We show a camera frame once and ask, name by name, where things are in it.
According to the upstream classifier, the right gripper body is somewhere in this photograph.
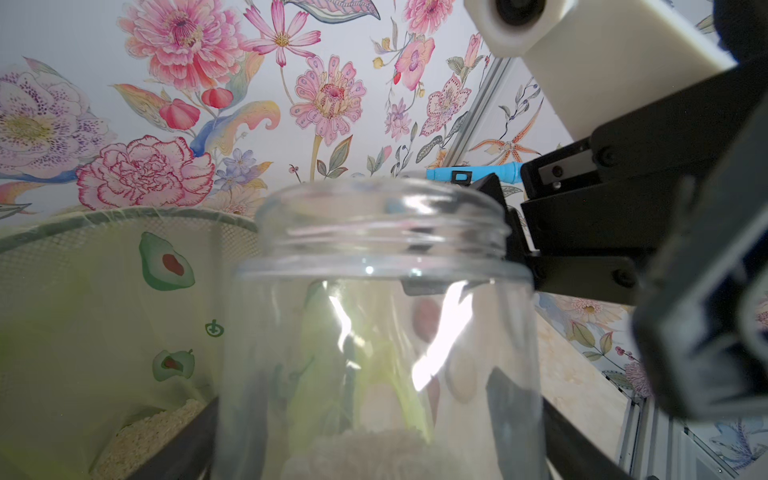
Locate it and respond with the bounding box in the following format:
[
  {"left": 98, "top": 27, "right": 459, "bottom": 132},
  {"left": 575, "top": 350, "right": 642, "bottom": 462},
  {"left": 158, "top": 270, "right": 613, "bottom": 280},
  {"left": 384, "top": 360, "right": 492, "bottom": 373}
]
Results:
[{"left": 468, "top": 1, "right": 767, "bottom": 304}]

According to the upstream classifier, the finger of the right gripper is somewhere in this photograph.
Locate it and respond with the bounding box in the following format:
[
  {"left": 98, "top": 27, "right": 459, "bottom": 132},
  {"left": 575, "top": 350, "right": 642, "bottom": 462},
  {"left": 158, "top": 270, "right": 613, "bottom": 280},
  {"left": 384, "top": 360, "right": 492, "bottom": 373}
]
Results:
[{"left": 632, "top": 99, "right": 767, "bottom": 420}]

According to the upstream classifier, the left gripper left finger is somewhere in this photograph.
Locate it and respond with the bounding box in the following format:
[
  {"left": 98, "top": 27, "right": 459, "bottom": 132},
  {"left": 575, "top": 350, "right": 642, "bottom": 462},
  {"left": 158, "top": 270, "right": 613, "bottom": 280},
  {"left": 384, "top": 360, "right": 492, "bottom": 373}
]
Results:
[{"left": 128, "top": 397, "right": 219, "bottom": 480}]

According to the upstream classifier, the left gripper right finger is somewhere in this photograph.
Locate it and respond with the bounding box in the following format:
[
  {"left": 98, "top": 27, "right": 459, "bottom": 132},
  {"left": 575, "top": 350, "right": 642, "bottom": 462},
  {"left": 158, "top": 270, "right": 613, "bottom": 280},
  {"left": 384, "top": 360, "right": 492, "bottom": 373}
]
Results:
[{"left": 542, "top": 398, "right": 632, "bottom": 480}]

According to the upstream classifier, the beige jar lid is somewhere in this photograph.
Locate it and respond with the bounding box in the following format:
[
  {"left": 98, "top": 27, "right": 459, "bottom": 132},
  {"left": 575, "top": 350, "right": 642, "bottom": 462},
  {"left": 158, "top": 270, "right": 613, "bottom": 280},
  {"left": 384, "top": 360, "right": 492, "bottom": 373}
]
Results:
[{"left": 445, "top": 346, "right": 478, "bottom": 404}]

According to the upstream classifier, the terracotta jar lid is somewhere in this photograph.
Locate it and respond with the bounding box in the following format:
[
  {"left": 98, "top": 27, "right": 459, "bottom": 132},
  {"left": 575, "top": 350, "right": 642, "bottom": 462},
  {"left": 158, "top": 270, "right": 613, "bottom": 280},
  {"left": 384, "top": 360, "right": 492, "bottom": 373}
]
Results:
[{"left": 412, "top": 298, "right": 442, "bottom": 344}]

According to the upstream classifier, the blue microphone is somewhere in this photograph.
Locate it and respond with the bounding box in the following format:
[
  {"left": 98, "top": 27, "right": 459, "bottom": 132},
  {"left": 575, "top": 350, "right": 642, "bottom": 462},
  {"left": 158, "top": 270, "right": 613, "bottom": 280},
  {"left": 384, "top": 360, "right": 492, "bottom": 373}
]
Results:
[{"left": 426, "top": 163, "right": 522, "bottom": 184}]

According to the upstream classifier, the yellow-green plastic bin liner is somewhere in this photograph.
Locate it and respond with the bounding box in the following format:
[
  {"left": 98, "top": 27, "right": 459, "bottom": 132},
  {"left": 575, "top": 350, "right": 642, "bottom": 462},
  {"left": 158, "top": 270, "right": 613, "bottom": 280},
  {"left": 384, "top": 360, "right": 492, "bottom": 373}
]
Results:
[{"left": 0, "top": 209, "right": 433, "bottom": 480}]

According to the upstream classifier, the right aluminium corner post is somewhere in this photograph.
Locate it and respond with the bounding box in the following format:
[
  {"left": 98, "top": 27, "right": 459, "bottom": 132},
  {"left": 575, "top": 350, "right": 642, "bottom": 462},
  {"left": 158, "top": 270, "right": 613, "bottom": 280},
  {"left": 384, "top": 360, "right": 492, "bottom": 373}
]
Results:
[{"left": 445, "top": 57, "right": 516, "bottom": 167}]

